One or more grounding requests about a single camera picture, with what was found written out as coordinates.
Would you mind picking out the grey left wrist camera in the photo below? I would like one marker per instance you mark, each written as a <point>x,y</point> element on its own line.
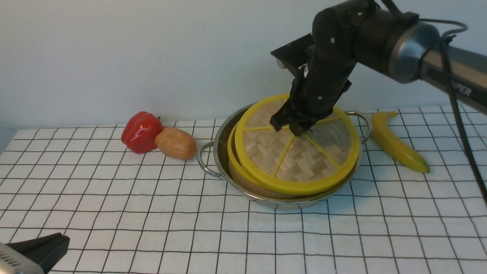
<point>12,262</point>

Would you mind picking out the yellow bamboo steamer basket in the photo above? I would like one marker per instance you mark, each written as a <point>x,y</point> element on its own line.
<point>242,177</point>

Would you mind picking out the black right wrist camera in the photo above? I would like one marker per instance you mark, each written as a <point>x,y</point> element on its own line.
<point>293,55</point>

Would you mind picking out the yellow banana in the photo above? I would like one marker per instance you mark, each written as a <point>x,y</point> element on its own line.
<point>388,141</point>

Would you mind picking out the stainless steel pot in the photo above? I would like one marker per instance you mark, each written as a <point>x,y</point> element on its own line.
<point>223,152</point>

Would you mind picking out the white black grid tablecloth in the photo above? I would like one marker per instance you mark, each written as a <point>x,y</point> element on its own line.
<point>144,214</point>

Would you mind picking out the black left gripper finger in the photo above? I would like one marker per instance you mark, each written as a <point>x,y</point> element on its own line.
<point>45,251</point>

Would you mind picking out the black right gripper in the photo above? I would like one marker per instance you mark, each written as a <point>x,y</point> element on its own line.
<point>319,88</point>

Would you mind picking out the brown potato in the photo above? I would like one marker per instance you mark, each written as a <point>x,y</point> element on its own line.
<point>176,143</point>

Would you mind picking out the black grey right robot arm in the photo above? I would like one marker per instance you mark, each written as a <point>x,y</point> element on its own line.
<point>401,46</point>

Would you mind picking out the red bell pepper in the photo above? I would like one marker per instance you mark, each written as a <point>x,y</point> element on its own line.
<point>141,131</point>

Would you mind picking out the yellow bamboo steamer lid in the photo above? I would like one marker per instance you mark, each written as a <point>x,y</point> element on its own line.
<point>313,162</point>

